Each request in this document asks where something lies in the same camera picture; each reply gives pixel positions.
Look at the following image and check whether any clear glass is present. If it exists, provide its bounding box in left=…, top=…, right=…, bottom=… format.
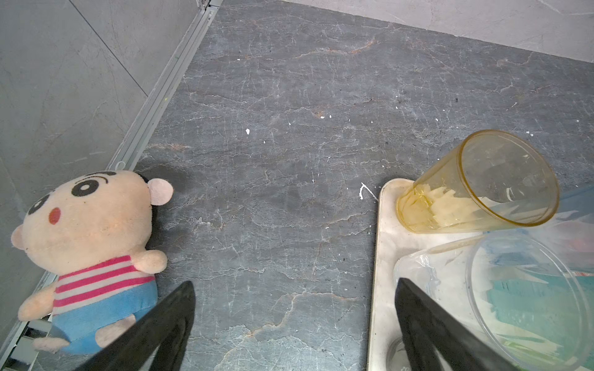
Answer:
left=393, top=233, right=593, bottom=370

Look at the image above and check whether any aluminium rail frame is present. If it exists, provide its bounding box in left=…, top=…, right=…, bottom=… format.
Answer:
left=1, top=1, right=217, bottom=370

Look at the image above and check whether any teal glass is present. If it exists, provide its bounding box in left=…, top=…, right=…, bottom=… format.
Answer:
left=487, top=276, right=593, bottom=370

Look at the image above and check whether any pink plush doll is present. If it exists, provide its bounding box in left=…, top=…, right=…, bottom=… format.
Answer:
left=11, top=170, right=174, bottom=355

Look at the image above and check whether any beige plastic tray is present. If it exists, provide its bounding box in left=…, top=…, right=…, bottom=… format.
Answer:
left=368, top=179, right=494, bottom=370

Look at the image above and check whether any tall yellow glass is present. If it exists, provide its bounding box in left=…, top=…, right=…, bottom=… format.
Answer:
left=395, top=130, right=561, bottom=233

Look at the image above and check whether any blue glass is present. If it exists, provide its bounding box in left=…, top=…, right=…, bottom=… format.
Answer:
left=493, top=185, right=593, bottom=277

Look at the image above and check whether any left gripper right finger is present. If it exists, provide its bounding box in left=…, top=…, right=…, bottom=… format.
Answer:
left=395, top=278, right=517, bottom=370

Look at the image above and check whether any dark grey glass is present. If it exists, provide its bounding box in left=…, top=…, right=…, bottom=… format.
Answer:
left=385, top=338, right=411, bottom=371

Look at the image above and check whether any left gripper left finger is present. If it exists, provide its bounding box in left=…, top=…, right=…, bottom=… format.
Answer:
left=77, top=281, right=196, bottom=371

